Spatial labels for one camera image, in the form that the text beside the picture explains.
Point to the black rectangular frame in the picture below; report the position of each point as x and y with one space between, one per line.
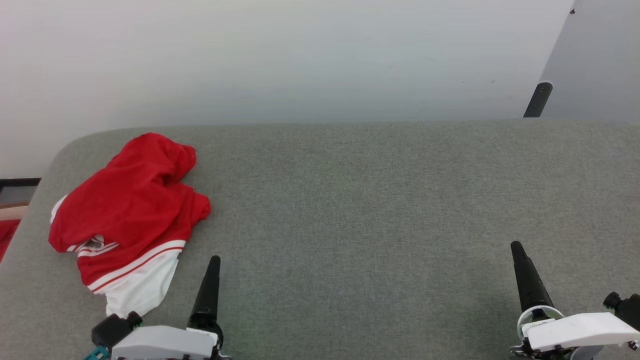
20 182

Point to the red cloth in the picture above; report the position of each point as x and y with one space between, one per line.
6 237

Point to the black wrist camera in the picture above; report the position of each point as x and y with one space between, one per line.
627 309
112 330

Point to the white laundry basket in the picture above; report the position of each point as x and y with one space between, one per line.
10 212

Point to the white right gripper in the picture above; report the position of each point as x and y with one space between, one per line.
575 332

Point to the black cylindrical post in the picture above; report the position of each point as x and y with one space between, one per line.
538 100

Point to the teal left camera connector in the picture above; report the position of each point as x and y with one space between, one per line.
96 354

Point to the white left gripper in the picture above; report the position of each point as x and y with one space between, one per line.
165 344

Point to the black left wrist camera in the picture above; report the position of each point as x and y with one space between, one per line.
112 330

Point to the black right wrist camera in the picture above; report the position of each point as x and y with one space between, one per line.
627 309

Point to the grey door panel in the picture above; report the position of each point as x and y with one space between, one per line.
600 50

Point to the red and white shirt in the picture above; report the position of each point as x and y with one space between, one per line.
130 200

